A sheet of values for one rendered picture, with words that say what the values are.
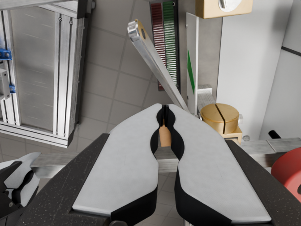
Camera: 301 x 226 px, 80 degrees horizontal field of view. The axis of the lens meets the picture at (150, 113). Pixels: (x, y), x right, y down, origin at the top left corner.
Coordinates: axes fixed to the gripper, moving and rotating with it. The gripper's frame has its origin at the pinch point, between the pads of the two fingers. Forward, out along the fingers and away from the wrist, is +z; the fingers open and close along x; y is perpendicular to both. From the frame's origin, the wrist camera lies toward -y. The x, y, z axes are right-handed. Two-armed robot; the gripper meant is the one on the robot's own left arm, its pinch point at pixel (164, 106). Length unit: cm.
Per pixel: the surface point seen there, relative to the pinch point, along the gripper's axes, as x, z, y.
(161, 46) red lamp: 0.0, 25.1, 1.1
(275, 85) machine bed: 28.8, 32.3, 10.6
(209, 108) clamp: 7.1, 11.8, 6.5
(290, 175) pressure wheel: 16.7, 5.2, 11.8
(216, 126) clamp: 7.4, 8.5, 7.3
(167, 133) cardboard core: 9, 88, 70
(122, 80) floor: -22, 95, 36
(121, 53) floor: -21, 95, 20
